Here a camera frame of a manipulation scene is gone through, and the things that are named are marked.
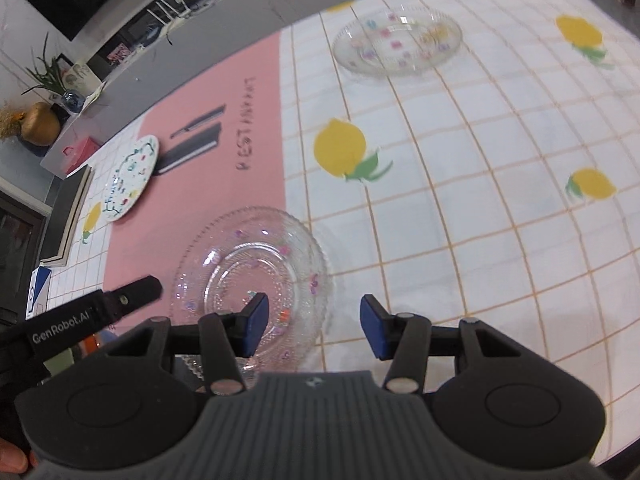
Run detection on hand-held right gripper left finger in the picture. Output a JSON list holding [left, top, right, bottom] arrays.
[[106, 291, 271, 395]]

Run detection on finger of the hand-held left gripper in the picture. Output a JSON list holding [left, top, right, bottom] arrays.
[[102, 275, 163, 321]]

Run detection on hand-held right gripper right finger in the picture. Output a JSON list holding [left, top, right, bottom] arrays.
[[360, 294, 523, 394]]

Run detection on floral clear glass plate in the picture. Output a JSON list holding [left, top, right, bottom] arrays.
[[332, 5, 463, 79], [171, 206, 335, 375]]

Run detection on white patterned plate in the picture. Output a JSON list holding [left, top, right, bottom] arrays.
[[102, 135, 160, 223]]

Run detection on person's left hand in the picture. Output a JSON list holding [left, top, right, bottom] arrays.
[[0, 439, 29, 470]]

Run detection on white and blue box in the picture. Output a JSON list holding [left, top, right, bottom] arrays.
[[25, 266, 54, 318]]

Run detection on pink printed placemat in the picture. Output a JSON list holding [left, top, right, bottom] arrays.
[[102, 30, 287, 341]]

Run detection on dark thin book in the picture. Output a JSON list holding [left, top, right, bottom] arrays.
[[40, 167, 96, 267]]

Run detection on dark cabinet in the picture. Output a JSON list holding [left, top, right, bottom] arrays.
[[0, 177, 48, 323]]

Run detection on black notebook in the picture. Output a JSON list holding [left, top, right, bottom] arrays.
[[40, 164, 96, 266]]

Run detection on pink storage box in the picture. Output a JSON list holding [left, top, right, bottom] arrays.
[[55, 136, 103, 173]]

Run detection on lemon print checked tablecloth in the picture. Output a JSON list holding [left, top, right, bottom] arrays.
[[45, 0, 640, 461]]

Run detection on gold vase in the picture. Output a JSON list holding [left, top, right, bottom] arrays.
[[20, 101, 63, 147]]

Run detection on green plant in blue vase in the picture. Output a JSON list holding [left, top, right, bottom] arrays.
[[22, 32, 98, 111]]

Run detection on dried flower bunch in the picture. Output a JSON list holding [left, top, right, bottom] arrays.
[[0, 105, 25, 141]]

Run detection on white illustrated card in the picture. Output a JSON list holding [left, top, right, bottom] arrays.
[[65, 62, 101, 95]]

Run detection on white marble TV console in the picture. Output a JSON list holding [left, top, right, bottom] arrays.
[[39, 0, 381, 178]]

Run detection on black television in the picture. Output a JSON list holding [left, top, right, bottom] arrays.
[[10, 0, 216, 43]]

